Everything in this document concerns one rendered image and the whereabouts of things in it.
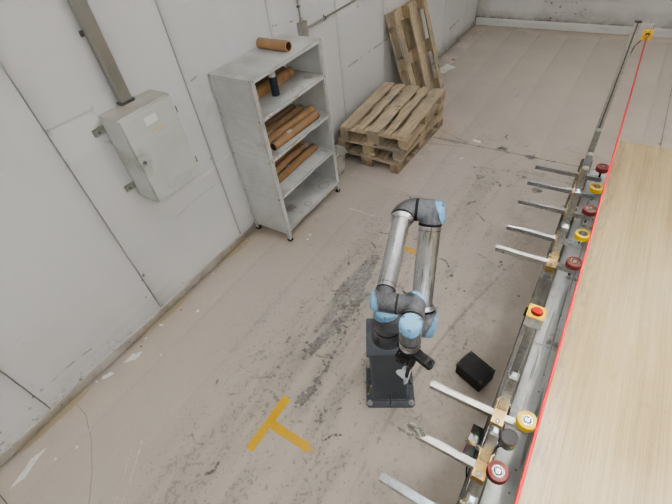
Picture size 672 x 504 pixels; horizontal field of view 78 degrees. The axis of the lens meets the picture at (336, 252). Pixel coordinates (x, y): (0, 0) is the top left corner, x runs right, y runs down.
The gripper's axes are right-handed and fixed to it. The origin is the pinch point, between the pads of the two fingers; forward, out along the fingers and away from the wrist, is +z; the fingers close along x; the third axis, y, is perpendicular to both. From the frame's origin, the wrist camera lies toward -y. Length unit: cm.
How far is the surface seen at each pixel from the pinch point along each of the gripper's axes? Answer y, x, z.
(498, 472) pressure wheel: -45.2, 20.9, 2.7
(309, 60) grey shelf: 197, -204, -41
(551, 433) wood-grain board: -58, -4, 4
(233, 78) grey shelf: 198, -116, -61
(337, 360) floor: 72, -29, 94
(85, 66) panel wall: 225, -34, -97
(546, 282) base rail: -37, -103, 24
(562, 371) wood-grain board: -56, -34, 4
